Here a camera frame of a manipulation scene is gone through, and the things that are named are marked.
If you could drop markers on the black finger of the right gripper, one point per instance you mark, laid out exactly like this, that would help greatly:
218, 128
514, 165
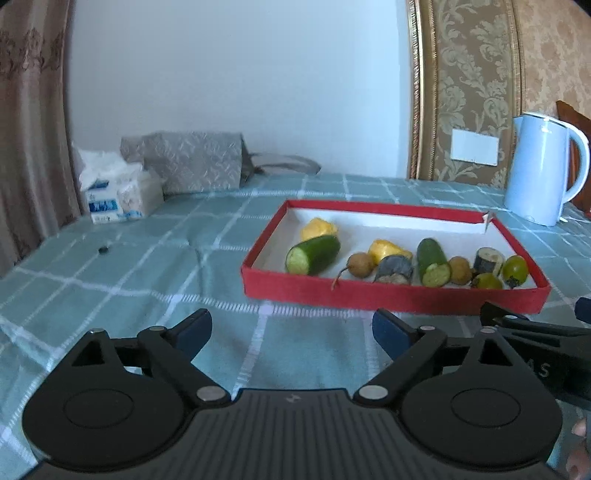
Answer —
497, 319
583, 310

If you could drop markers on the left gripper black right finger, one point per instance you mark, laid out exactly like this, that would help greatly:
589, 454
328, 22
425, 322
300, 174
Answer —
431, 369

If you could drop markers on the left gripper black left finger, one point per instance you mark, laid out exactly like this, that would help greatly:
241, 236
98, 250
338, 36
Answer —
151, 369

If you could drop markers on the green tomato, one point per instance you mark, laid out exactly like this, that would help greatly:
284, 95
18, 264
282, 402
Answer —
486, 281
515, 271

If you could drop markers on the dark eggplant chunk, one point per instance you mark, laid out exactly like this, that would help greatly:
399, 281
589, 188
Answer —
488, 260

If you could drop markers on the brown pear with stem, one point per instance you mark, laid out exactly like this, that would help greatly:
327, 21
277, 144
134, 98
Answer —
360, 265

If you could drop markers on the yellow pepper piece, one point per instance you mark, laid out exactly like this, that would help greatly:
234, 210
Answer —
381, 249
318, 227

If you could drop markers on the person's hand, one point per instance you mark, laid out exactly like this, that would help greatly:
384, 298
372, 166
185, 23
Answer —
578, 465

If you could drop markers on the red shallow cardboard tray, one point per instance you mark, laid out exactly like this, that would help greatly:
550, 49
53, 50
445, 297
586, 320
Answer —
414, 259

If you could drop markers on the light blue electric kettle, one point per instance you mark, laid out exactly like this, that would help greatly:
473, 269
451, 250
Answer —
537, 183

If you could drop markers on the green cucumber half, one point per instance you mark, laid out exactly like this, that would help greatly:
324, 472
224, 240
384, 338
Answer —
312, 256

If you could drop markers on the white tissue pack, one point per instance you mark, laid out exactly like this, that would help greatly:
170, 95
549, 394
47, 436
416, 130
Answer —
114, 190

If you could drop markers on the grey patterned paper bag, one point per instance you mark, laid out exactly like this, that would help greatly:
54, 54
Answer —
198, 161

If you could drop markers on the brown wooden headboard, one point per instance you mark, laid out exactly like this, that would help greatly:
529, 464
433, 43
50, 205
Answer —
567, 113

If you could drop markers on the brown patterned curtain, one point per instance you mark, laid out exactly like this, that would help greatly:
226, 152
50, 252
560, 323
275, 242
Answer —
38, 193

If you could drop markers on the white wall switch panel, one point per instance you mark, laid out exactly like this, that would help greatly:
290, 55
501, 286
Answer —
472, 147

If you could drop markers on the gold picture frame moulding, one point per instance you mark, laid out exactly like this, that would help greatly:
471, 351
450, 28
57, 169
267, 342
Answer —
467, 75

